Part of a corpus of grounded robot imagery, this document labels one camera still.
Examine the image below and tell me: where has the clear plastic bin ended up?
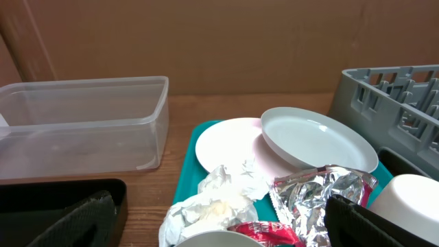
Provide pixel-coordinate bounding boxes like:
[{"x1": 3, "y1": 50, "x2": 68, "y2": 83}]
[{"x1": 1, "y1": 76, "x2": 169, "y2": 180}]

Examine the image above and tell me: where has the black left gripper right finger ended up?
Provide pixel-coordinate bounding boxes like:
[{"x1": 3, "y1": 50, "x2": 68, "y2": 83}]
[{"x1": 324, "y1": 194, "x2": 436, "y2": 247}]

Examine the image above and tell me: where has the black plastic tray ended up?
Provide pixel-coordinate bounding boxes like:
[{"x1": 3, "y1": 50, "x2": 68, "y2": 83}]
[{"x1": 1, "y1": 178, "x2": 128, "y2": 247}]

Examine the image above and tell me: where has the grey bowl of rice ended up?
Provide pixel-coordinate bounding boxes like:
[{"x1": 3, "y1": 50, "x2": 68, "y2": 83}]
[{"x1": 176, "y1": 231, "x2": 263, "y2": 247}]

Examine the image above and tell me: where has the red ketchup packet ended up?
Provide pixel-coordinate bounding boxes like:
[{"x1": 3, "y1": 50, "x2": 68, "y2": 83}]
[{"x1": 227, "y1": 221, "x2": 306, "y2": 247}]

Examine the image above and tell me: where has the pink round plate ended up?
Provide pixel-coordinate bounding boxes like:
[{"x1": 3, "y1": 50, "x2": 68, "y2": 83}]
[{"x1": 195, "y1": 117, "x2": 300, "y2": 179}]

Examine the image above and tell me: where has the white plastic cup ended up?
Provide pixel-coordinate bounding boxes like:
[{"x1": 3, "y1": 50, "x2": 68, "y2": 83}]
[{"x1": 369, "y1": 174, "x2": 438, "y2": 245}]

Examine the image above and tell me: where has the silver foil wrapper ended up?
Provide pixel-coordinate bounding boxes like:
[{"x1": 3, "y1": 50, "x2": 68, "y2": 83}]
[{"x1": 269, "y1": 165, "x2": 378, "y2": 246}]

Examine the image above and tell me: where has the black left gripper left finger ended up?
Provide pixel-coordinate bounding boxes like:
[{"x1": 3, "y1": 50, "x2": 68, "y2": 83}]
[{"x1": 27, "y1": 190, "x2": 117, "y2": 247}]

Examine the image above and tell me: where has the teal serving tray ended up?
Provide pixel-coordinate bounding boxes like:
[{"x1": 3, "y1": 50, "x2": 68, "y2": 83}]
[{"x1": 173, "y1": 117, "x2": 393, "y2": 222}]

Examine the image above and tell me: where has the grey round plate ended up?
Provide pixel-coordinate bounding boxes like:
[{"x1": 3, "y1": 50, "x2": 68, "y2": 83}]
[{"x1": 261, "y1": 107, "x2": 379, "y2": 173}]

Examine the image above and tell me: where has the grey dishwasher rack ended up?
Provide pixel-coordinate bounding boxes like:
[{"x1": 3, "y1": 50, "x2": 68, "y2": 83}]
[{"x1": 328, "y1": 64, "x2": 438, "y2": 179}]

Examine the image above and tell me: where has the crumpled white napkin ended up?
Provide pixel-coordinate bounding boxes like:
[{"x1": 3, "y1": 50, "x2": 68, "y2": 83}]
[{"x1": 158, "y1": 160, "x2": 270, "y2": 246}]

